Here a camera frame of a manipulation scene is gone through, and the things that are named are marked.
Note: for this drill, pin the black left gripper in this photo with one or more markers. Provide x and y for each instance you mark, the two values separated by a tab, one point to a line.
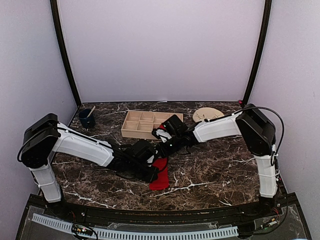
151	176

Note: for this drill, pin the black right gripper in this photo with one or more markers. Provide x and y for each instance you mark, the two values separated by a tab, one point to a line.
164	153

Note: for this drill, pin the red Santa face sock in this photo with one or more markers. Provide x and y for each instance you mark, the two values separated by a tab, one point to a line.
162	127

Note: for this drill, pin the plain red sock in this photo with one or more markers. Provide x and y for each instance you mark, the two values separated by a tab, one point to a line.
162	181

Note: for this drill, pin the wooden compartment tray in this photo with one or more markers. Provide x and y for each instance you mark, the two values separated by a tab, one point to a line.
139	124

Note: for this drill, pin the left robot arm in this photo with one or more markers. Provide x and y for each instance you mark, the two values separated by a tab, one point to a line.
48	136

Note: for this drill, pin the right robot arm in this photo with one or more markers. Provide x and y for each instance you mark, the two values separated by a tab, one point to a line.
257	131

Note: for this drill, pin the cream painted ceramic plate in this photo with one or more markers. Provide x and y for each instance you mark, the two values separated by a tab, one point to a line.
208	113

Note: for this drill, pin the dark blue cup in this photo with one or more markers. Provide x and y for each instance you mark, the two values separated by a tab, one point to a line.
87	118

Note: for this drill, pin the wooden stick in cup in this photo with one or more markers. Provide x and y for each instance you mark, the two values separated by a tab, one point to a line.
91	111

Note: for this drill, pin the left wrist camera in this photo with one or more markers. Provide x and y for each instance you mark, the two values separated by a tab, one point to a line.
151	160

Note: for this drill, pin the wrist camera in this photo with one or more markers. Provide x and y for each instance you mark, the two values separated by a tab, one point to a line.
174	126
151	160

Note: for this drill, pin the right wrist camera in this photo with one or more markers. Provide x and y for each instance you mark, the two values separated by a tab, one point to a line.
174	126

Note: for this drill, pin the white perforated cable duct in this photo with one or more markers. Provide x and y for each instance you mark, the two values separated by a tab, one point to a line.
133	233

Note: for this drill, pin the black front rail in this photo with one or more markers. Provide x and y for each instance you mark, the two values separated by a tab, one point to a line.
237	215

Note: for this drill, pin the left black frame post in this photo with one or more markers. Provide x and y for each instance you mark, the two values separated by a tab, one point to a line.
63	51

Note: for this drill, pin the black frame post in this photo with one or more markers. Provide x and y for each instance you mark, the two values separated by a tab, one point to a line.
63	51
259	51

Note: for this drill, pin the right black frame post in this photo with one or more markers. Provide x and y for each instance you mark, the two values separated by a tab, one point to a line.
259	51

